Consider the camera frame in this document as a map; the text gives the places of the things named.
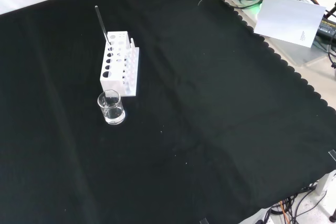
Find black adapter cable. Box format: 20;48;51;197
325;42;336;70

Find black floor cable bundle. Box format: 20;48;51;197
262;184;336;224

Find white table leg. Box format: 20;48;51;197
316;170;336;196

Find black power adapter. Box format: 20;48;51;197
314;15;336;45

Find white test tube rack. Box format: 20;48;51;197
99;30;140;97

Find small clear glass beaker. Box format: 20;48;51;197
97;89;126;125

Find pale paper board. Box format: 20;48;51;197
254;0;327;49

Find black bench cloth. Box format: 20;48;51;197
0;0;336;224

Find clear glass rod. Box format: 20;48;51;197
94;5;111;45

